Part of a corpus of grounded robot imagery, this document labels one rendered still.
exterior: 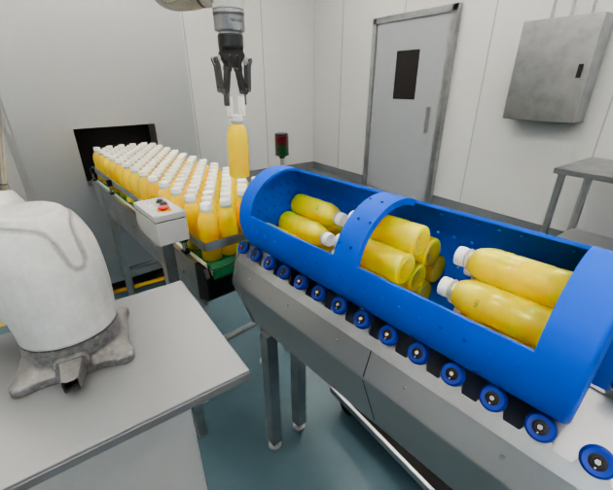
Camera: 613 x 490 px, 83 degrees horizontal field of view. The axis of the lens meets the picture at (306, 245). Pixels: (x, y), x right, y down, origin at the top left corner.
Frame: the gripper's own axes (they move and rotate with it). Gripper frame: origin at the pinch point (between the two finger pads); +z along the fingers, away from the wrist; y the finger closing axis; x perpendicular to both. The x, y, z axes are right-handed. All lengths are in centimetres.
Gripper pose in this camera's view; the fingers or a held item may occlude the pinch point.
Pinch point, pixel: (235, 106)
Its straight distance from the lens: 123.0
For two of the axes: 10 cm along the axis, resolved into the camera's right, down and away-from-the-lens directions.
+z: 0.0, 9.1, 4.2
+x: -6.5, -3.2, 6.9
